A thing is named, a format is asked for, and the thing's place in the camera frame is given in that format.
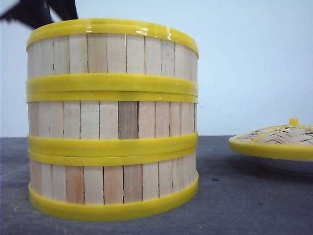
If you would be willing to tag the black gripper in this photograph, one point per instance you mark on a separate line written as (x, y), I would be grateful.
(36, 13)

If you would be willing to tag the white ceramic plate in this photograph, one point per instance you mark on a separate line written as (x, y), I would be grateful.
(291, 167)

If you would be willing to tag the steamer basket with one bun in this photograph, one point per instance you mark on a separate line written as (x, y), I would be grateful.
(111, 59)

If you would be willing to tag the woven bamboo steamer lid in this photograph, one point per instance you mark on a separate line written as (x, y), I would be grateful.
(286, 142)

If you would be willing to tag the steamer basket with small buns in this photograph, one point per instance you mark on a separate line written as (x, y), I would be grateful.
(112, 192)

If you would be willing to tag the steamer basket with three buns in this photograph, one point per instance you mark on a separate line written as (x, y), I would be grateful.
(94, 131)

